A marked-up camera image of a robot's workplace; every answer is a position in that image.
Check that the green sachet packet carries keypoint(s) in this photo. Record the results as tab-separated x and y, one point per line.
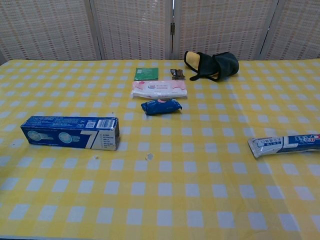
147	73

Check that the brown candy wrapper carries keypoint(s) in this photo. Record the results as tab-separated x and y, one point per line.
177	74

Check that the blue tissue pack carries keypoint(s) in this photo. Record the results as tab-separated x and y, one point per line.
161	107

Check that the white blue toothpaste tube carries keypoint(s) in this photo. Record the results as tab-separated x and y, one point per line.
275	145

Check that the yellow checkered tablecloth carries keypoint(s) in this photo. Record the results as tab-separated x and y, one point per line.
175	195

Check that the blue toothpaste box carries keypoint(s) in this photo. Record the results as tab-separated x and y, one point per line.
62	135

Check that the metal screen hinge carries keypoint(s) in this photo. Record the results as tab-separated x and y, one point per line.
172	28

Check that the pink white wet wipes pack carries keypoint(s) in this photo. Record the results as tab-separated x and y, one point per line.
160	89

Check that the round white paper scrap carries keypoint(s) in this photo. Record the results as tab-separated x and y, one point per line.
149	156

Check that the black yellow grey cloth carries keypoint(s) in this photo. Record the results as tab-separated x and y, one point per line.
225	63

